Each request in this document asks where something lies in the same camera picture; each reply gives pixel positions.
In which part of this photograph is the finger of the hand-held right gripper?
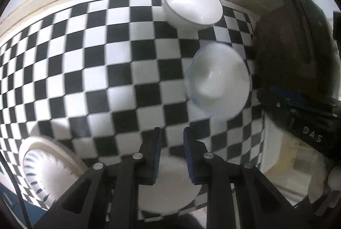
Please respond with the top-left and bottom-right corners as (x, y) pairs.
(269, 85), (337, 110)
(256, 90), (296, 127)

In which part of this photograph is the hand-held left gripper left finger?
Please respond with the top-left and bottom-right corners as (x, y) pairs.
(33, 126), (163, 229)

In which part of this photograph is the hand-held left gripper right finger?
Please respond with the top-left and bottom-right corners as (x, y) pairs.
(183, 126), (294, 229)

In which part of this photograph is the white bowl with ridged foot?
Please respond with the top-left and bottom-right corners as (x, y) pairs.
(138, 157), (201, 217)

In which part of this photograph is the white bowl with blue print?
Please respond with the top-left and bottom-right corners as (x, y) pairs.
(186, 44), (251, 118)

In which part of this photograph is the white plate with blue stripes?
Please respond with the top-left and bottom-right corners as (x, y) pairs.
(23, 148), (89, 211)

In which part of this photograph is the person's right hand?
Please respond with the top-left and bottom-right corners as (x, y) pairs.
(308, 157), (341, 209)

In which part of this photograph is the brown rice cooker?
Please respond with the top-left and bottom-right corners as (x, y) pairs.
(252, 0), (341, 102)

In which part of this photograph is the black white checkered cloth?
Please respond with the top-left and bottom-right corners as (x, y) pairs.
(0, 0), (267, 219)

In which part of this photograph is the plain white bowl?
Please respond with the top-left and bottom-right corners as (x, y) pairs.
(162, 0), (224, 31)

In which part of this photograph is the blue kitchen cabinet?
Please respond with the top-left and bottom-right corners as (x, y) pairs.
(0, 181), (54, 229)

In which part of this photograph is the black cable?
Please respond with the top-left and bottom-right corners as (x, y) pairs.
(0, 150), (30, 229)

